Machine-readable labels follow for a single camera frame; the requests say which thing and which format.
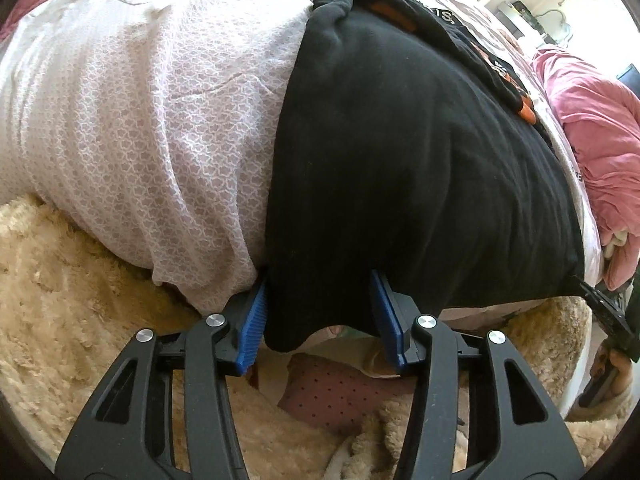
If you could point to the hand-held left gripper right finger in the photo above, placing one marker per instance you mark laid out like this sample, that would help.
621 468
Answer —
387 320

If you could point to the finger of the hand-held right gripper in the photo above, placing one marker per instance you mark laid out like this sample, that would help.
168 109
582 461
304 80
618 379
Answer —
610 315

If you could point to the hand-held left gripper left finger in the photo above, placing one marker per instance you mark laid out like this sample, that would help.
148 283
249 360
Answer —
252 325

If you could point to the black sweater with orange cuffs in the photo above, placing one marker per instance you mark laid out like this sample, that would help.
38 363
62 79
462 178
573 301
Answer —
400 160

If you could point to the person's right forearm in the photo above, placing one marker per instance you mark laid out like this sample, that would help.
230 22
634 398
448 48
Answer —
600 427

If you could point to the person's right hand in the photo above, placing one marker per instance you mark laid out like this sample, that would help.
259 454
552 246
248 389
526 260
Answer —
621 367

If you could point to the pink dotted cloth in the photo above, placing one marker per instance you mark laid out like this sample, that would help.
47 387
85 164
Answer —
340 395

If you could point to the pink duvet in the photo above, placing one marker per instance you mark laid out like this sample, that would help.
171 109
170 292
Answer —
595 125

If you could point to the beige fluffy rug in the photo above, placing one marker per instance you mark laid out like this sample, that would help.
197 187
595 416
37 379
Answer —
60 310

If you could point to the dark monitor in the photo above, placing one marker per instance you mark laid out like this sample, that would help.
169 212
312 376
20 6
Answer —
630 72

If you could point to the pale pink printed quilt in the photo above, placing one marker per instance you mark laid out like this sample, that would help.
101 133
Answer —
125 110

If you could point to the pink quilted blanket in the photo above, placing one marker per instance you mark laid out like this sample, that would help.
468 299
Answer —
20 15

